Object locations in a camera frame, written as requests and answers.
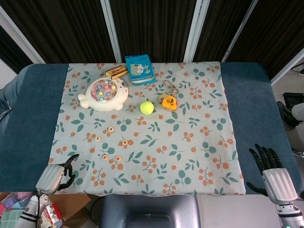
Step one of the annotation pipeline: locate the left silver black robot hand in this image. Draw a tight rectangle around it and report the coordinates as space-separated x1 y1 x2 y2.
35 153 80 195

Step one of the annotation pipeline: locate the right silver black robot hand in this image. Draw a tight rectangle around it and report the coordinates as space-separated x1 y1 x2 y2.
246 143 299 205

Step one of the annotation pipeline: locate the red white snack packet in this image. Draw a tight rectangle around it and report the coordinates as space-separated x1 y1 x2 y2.
39 203 64 226

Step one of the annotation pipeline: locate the colourful patterned packet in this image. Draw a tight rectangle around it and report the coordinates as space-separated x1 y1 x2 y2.
0 192 34 213

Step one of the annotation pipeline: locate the black shoe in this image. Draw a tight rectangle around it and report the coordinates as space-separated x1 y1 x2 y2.
276 101 297 130

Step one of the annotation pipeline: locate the light grey trouser leg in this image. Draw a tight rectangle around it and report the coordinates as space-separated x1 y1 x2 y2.
291 103 304 122

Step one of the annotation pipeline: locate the black flat box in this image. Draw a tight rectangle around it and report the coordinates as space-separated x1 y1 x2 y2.
282 92 304 108

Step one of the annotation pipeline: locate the blue jeans leg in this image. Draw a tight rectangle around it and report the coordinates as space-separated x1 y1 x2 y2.
0 71 27 141

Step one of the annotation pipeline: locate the white seal fishing toy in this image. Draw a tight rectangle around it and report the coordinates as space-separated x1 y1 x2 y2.
77 77 129 112

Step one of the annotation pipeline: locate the grey robot torso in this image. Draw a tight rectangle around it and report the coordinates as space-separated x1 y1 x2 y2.
98 194 201 228

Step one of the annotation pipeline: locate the yellow-green tennis ball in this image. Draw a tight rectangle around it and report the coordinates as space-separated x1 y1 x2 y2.
140 101 155 115

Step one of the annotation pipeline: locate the floral printed tablecloth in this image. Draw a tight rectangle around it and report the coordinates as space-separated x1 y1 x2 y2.
48 61 247 197

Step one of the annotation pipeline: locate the small yellow brown box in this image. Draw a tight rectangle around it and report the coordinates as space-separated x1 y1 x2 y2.
105 65 129 80

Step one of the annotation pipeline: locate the blue card box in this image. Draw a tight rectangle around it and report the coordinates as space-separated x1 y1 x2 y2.
125 54 158 86

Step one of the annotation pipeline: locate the dark folding partition screen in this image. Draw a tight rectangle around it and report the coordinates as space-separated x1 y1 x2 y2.
0 0 304 83

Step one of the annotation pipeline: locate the yellow tape measure keychain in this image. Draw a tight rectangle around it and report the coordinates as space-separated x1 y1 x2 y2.
156 80 179 112

